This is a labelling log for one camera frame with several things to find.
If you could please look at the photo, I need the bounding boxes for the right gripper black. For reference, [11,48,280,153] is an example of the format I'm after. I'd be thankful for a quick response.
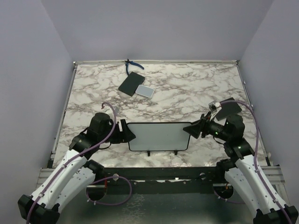
[184,111,231,141]

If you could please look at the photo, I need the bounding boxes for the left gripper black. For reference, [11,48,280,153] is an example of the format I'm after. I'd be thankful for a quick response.
[99,119,136,144]

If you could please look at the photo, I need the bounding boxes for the small whiteboard black frame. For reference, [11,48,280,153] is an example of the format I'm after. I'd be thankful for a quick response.
[128,122,191,152]

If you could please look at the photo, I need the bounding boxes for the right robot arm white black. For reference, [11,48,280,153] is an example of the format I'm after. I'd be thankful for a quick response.
[183,112,299,224]

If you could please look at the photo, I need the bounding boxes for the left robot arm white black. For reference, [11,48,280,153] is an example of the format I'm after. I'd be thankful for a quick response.
[18,110,135,224]

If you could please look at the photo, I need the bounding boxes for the black eraser block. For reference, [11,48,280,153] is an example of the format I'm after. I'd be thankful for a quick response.
[215,102,242,121]

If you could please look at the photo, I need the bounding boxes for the small white square device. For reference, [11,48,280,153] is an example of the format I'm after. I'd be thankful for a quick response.
[135,85,155,98]

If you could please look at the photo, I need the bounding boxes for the black rectangular box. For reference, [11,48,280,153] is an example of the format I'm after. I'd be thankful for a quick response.
[118,72,145,97]

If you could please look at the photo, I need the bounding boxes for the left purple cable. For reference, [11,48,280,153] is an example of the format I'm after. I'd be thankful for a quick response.
[25,102,117,224]

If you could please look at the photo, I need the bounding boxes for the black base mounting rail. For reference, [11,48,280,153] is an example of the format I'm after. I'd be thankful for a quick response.
[96,167,227,195]

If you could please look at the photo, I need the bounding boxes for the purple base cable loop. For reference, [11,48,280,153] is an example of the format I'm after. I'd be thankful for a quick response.
[85,174,133,206]

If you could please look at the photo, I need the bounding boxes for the blue handled pliers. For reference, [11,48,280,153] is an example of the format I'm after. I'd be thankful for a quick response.
[124,58,144,76]

